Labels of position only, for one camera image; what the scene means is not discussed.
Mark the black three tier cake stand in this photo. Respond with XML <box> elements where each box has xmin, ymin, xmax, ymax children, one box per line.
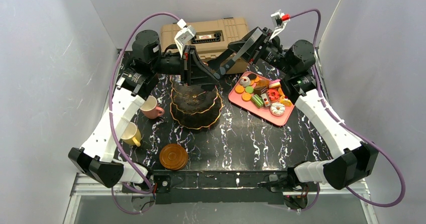
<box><xmin>169</xmin><ymin>75</ymin><xmax>224</xmax><ymax>130</ymax></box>

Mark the white cherry cake slice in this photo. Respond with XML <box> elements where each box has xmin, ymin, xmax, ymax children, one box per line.
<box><xmin>260</xmin><ymin>93</ymin><xmax>271</xmax><ymax>107</ymax></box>

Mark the green layered cake slice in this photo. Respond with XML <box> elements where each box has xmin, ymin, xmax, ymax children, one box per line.
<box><xmin>251</xmin><ymin>94</ymin><xmax>264</xmax><ymax>108</ymax></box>

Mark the yellow roll cake with cherry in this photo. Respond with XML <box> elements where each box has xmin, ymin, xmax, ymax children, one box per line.
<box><xmin>279</xmin><ymin>95</ymin><xmax>292</xmax><ymax>107</ymax></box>

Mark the white chocolate drizzled donut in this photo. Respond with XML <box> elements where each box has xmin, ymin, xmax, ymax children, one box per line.
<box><xmin>269</xmin><ymin>102</ymin><xmax>286</xmax><ymax>117</ymax></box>

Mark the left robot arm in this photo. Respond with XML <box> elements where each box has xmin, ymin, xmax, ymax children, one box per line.
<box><xmin>68</xmin><ymin>28</ymin><xmax>218</xmax><ymax>188</ymax></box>

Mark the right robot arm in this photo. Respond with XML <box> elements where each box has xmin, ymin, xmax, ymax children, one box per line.
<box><xmin>208</xmin><ymin>28</ymin><xmax>378</xmax><ymax>190</ymax></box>

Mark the black sandwich cookie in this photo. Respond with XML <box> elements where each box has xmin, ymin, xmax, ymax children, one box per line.
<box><xmin>247</xmin><ymin>73</ymin><xmax>257</xmax><ymax>80</ymax></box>

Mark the grey powdered cake ball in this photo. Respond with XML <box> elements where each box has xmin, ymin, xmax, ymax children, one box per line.
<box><xmin>239</xmin><ymin>76</ymin><xmax>251</xmax><ymax>87</ymax></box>

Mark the tan plastic toolbox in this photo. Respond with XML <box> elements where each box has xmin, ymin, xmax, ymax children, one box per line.
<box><xmin>159</xmin><ymin>17</ymin><xmax>249</xmax><ymax>74</ymax></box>

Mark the brown bread bun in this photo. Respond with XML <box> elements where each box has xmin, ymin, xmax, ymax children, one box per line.
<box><xmin>256</xmin><ymin>79</ymin><xmax>270</xmax><ymax>88</ymax></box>

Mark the green macaron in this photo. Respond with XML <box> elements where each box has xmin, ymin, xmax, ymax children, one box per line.
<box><xmin>245</xmin><ymin>86</ymin><xmax>254</xmax><ymax>94</ymax></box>

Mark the yellow dotted biscuit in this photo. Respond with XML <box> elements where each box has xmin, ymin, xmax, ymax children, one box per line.
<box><xmin>234</xmin><ymin>85</ymin><xmax>245</xmax><ymax>94</ymax></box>
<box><xmin>241</xmin><ymin>92</ymin><xmax>252</xmax><ymax>101</ymax></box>

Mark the chocolate layered cake slice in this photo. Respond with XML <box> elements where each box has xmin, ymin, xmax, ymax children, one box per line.
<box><xmin>253</xmin><ymin>85</ymin><xmax>269</xmax><ymax>96</ymax></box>

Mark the red strawberry tart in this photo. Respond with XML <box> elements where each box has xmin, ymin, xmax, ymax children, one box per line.
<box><xmin>266</xmin><ymin>89</ymin><xmax>280</xmax><ymax>102</ymax></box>

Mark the pink mug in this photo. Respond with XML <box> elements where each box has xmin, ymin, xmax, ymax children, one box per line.
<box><xmin>140</xmin><ymin>95</ymin><xmax>165</xmax><ymax>119</ymax></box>

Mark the stack of wooden coasters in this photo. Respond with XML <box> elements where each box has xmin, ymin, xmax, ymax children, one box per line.
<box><xmin>159</xmin><ymin>144</ymin><xmax>189</xmax><ymax>171</ymax></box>

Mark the yellow mug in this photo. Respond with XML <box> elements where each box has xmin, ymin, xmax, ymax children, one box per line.
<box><xmin>121</xmin><ymin>123</ymin><xmax>142</xmax><ymax>147</ymax></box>

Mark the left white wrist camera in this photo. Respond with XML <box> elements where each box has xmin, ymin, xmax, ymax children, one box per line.
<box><xmin>174</xmin><ymin>19</ymin><xmax>196</xmax><ymax>57</ymax></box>

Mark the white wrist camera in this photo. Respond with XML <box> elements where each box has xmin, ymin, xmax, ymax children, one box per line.
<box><xmin>174</xmin><ymin>19</ymin><xmax>196</xmax><ymax>57</ymax></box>
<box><xmin>270</xmin><ymin>9</ymin><xmax>291</xmax><ymax>41</ymax></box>

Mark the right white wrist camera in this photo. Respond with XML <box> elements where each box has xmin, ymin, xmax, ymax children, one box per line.
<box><xmin>270</xmin><ymin>9</ymin><xmax>291</xmax><ymax>41</ymax></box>

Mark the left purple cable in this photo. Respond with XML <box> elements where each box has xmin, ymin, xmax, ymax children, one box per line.
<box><xmin>108</xmin><ymin>12</ymin><xmax>182</xmax><ymax>215</ymax></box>

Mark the purple cable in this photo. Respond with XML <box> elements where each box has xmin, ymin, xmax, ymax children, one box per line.
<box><xmin>283</xmin><ymin>8</ymin><xmax>406</xmax><ymax>213</ymax></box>
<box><xmin>108</xmin><ymin>12</ymin><xmax>182</xmax><ymax>215</ymax></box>

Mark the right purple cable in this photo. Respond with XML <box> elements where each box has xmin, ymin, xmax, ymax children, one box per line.
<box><xmin>283</xmin><ymin>8</ymin><xmax>406</xmax><ymax>213</ymax></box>

